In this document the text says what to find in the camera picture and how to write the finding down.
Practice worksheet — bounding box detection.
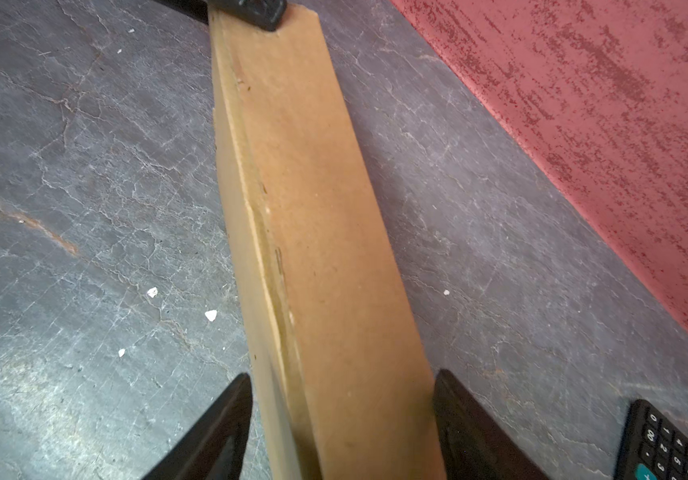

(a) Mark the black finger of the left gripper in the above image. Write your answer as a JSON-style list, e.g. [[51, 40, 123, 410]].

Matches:
[[155, 0, 288, 32]]

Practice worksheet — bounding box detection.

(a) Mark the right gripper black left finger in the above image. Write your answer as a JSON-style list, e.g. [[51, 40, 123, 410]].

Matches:
[[144, 373, 253, 480]]

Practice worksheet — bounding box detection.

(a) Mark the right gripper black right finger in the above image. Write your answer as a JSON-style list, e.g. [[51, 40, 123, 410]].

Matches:
[[433, 369, 547, 480]]

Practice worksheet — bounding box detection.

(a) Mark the brown cardboard box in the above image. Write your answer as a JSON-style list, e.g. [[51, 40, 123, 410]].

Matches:
[[209, 5, 446, 479]]

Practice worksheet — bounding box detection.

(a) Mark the black desk calculator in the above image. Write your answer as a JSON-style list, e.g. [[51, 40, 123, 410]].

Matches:
[[613, 399, 688, 480]]

